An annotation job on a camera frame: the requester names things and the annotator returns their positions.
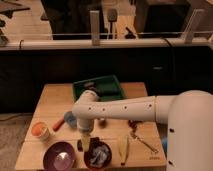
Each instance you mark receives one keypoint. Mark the brown bead cluster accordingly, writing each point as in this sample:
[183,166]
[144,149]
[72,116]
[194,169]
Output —
[133,124]

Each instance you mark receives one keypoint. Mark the white horizontal rail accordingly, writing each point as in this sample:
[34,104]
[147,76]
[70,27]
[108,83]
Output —
[102,44]

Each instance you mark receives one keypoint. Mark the black eraser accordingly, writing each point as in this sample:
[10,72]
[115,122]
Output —
[92,141]

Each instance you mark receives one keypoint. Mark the purple bowl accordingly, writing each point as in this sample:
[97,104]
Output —
[59,157]

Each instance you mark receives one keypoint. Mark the metal fork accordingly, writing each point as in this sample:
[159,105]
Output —
[134,136]

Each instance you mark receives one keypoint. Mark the red bowl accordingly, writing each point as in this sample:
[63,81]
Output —
[88,155]

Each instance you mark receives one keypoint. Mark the grey post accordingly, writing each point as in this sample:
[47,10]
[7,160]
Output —
[95,30]
[194,20]

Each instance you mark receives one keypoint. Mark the grey post left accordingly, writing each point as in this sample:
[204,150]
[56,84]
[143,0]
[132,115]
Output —
[95,30]

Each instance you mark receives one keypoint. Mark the crumpled grey paper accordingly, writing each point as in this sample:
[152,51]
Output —
[99,156]

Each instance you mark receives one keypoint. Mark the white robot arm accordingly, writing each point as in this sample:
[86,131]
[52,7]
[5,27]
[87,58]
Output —
[188,115]

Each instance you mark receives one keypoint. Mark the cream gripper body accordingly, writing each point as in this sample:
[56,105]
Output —
[85,141]

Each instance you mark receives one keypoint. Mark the orange filled cup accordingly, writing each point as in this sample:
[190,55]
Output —
[40,131]

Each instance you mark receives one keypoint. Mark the green plastic tray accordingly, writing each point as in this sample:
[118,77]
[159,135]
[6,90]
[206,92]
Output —
[109,81]

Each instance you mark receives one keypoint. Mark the grey post right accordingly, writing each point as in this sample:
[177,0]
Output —
[194,20]

